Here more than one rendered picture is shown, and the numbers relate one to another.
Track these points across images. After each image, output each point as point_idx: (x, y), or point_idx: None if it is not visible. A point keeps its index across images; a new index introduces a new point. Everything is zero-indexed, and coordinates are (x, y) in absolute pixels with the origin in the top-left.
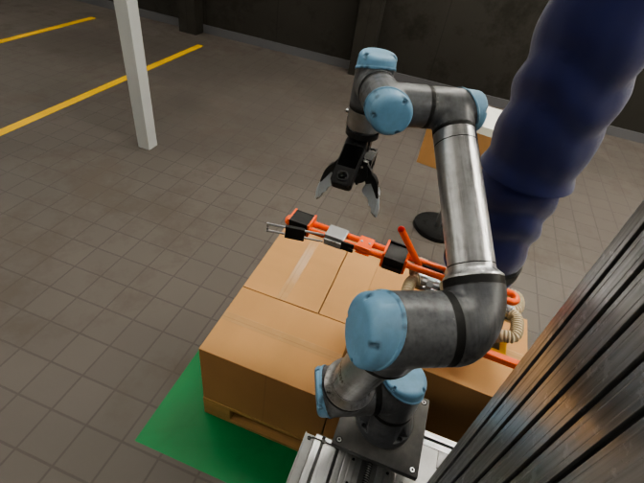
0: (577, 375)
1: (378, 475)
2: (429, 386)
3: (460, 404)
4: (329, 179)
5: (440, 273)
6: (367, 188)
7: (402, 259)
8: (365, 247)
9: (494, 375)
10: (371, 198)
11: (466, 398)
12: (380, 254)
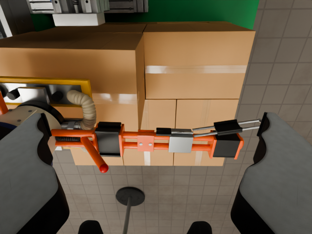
0: None
1: None
2: (57, 44)
3: (32, 42)
4: (298, 197)
5: (56, 135)
6: (4, 217)
7: (100, 137)
8: (143, 137)
9: (6, 71)
10: (12, 159)
11: (25, 44)
12: (124, 135)
